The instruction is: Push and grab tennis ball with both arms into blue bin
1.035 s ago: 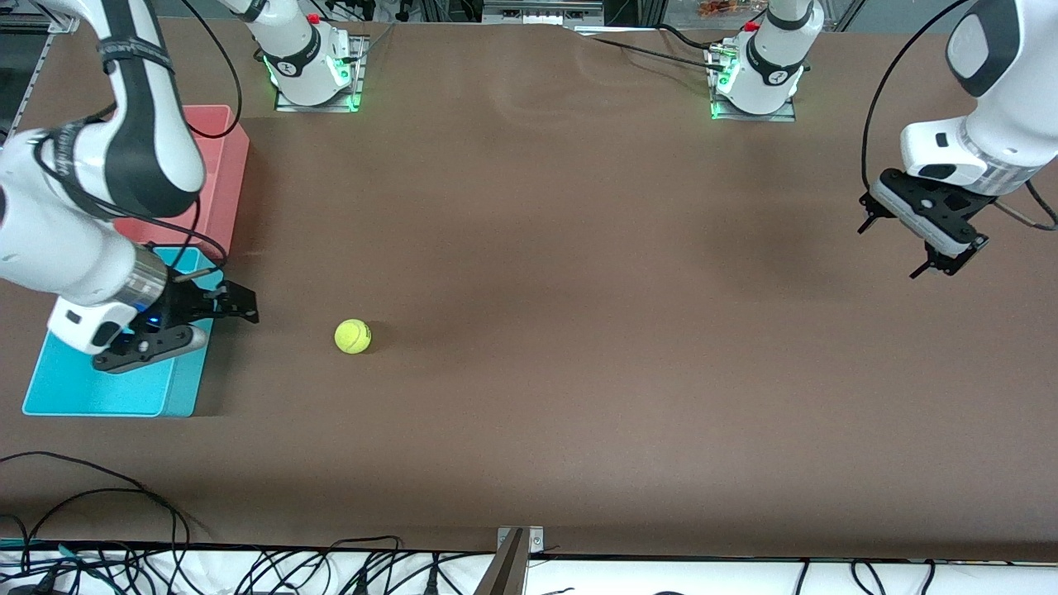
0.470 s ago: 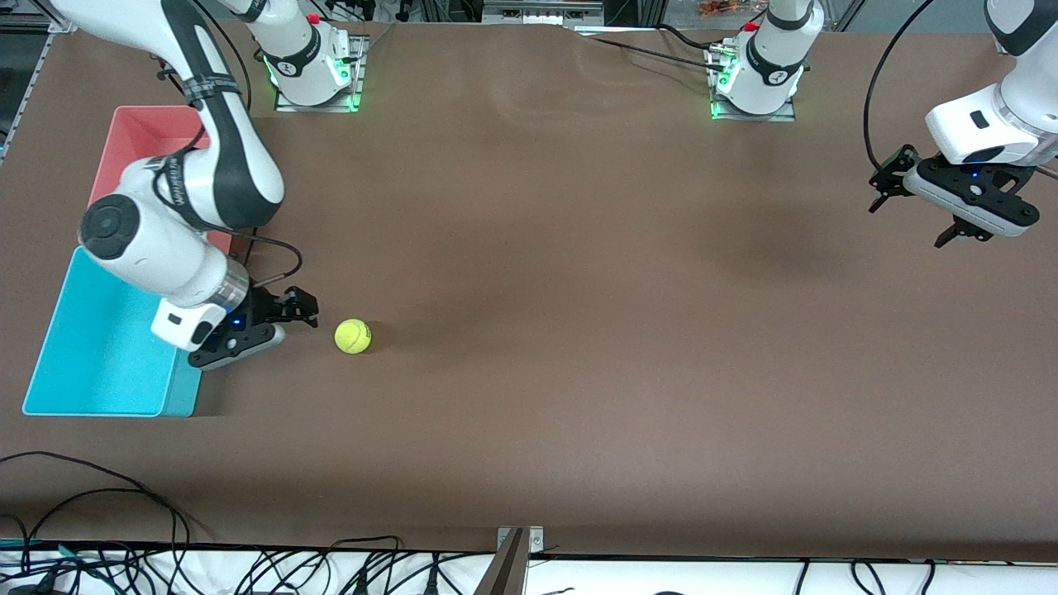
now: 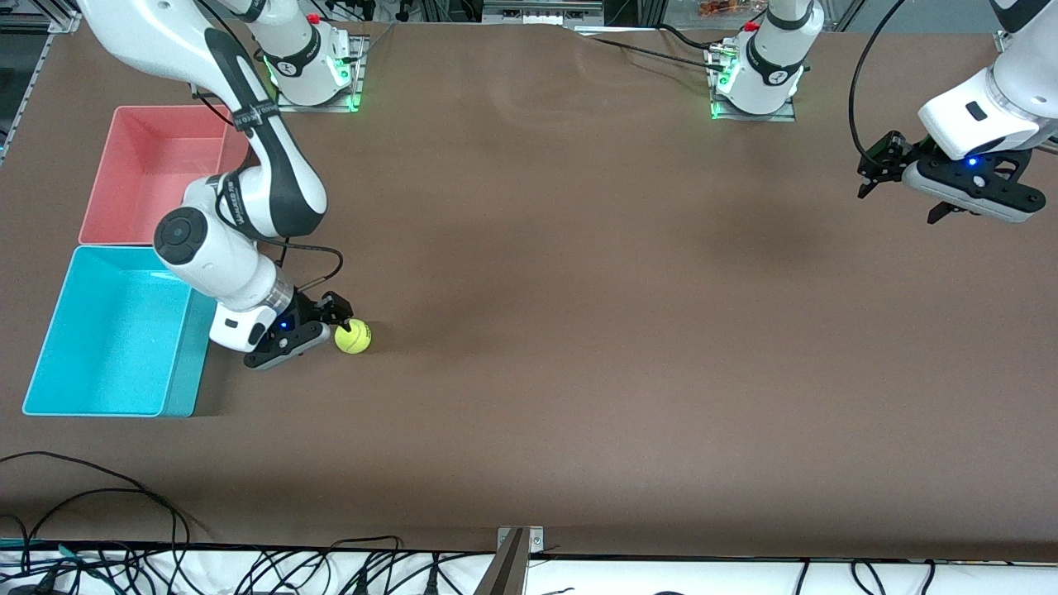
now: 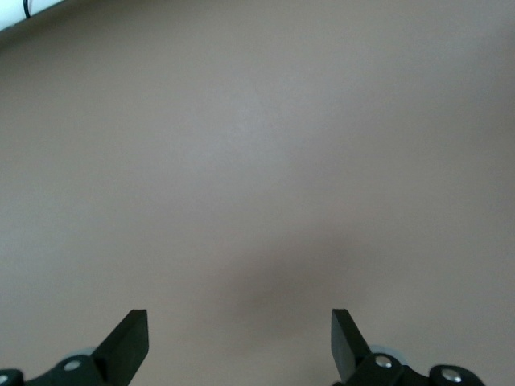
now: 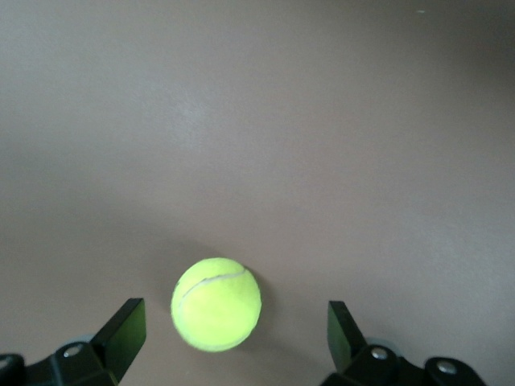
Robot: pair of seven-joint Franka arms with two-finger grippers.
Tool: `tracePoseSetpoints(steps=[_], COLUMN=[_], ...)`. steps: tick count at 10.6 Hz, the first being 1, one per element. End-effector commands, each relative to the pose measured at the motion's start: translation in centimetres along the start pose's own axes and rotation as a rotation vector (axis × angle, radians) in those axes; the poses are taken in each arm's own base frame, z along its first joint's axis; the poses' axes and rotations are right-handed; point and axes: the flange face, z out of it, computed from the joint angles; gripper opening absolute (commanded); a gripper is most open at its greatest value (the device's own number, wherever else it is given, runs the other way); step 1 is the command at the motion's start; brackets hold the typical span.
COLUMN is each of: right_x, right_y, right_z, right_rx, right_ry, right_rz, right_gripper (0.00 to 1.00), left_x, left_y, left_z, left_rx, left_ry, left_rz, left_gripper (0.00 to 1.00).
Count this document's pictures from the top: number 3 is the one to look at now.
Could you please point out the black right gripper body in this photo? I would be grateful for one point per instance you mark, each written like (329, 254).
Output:
(309, 311)

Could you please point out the yellow tennis ball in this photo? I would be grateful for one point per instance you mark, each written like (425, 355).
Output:
(354, 338)

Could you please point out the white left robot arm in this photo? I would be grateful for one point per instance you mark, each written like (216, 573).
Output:
(769, 66)

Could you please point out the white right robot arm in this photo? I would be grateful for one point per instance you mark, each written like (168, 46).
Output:
(207, 41)

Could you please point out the blue plastic bin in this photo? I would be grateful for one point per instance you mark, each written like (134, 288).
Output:
(116, 339)

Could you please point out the pink plastic bin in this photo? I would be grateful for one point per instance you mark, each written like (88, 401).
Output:
(140, 173)

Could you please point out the aluminium corner profile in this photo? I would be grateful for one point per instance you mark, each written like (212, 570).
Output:
(1003, 41)

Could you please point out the small orange objects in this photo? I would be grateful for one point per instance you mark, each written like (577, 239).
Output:
(719, 8)

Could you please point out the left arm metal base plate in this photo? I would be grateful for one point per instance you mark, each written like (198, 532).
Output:
(715, 111)

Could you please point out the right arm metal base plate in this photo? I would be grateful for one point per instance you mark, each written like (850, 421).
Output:
(361, 74)

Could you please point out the silver table edge bracket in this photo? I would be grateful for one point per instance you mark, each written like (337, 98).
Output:
(536, 539)

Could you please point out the dark grey mount bar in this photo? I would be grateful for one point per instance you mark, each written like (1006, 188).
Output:
(506, 570)

